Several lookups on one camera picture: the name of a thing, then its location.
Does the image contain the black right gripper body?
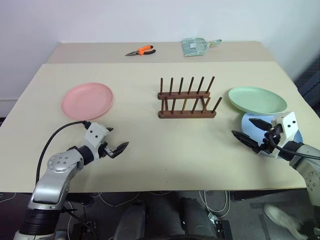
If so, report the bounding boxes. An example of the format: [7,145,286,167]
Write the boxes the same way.
[258,123,285,155]

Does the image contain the orange black needle-nose pliers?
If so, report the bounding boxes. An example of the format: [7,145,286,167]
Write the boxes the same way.
[124,44,157,57]

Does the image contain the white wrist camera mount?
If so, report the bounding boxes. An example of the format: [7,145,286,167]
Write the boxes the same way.
[270,111,301,159]
[83,122,113,161]

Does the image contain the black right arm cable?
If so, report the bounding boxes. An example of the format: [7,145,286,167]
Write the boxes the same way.
[264,130,320,160]

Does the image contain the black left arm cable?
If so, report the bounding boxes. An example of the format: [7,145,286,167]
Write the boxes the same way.
[35,120,91,185]

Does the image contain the blue plate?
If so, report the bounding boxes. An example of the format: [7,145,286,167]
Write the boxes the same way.
[240,112,305,151]

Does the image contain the pink plate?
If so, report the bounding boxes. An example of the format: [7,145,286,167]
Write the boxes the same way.
[61,82,115,121]

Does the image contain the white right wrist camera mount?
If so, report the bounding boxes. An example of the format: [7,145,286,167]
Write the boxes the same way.
[270,111,301,159]

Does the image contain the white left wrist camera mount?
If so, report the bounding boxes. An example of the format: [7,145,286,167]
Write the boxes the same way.
[83,122,113,161]

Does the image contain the white floor cable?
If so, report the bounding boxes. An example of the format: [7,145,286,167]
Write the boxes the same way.
[199,190,231,219]
[97,191,141,209]

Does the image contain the green packaged cloth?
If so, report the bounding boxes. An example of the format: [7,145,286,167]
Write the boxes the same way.
[180,37,210,58]

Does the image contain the wooden dish rack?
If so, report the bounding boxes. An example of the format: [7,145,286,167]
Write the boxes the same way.
[157,76,223,120]

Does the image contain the white shoe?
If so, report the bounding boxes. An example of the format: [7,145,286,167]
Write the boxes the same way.
[263,202,309,240]

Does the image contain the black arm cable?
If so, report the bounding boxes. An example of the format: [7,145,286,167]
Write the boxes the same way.
[35,120,91,185]
[264,130,320,160]

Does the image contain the dark rounded shape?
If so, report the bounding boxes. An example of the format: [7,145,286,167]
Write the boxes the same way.
[113,199,148,240]
[179,196,211,240]

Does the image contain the green plate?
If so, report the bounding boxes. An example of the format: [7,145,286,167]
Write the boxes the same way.
[227,86,288,117]

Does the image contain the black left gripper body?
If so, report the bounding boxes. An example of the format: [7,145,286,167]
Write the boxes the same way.
[98,141,113,159]

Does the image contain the metal floor bracket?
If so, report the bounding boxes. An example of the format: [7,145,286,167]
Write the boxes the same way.
[207,212,232,240]

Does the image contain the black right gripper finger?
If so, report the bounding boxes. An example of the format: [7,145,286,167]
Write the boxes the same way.
[248,117,273,131]
[231,129,260,154]

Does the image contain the dark ribbed object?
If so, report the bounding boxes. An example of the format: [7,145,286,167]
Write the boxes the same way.
[295,55,320,106]

